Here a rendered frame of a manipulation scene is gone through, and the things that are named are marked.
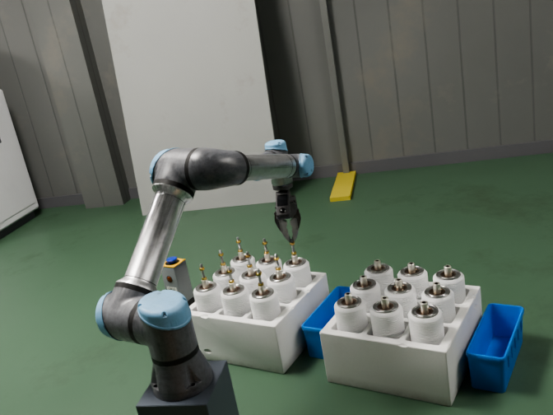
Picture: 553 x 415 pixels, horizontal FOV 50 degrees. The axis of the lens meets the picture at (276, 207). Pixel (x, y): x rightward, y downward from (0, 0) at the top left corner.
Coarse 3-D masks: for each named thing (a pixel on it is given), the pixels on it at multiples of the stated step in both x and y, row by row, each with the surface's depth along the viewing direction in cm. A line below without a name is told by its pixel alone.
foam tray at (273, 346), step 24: (312, 288) 211; (192, 312) 209; (216, 312) 205; (288, 312) 197; (312, 312) 211; (216, 336) 205; (240, 336) 199; (264, 336) 193; (288, 336) 197; (216, 360) 209; (240, 360) 203; (264, 360) 197; (288, 360) 197
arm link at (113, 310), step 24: (168, 168) 159; (168, 192) 158; (192, 192) 161; (168, 216) 156; (144, 240) 153; (168, 240) 155; (144, 264) 151; (120, 288) 147; (144, 288) 148; (96, 312) 148; (120, 312) 144; (120, 336) 145
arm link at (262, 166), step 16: (192, 160) 156; (208, 160) 155; (224, 160) 156; (240, 160) 159; (256, 160) 167; (272, 160) 174; (288, 160) 181; (304, 160) 185; (192, 176) 156; (208, 176) 155; (224, 176) 156; (240, 176) 159; (256, 176) 168; (272, 176) 176; (288, 176) 184; (304, 176) 187
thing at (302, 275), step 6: (306, 264) 214; (288, 270) 213; (294, 270) 212; (300, 270) 212; (306, 270) 214; (294, 276) 213; (300, 276) 213; (306, 276) 214; (300, 282) 214; (306, 282) 214
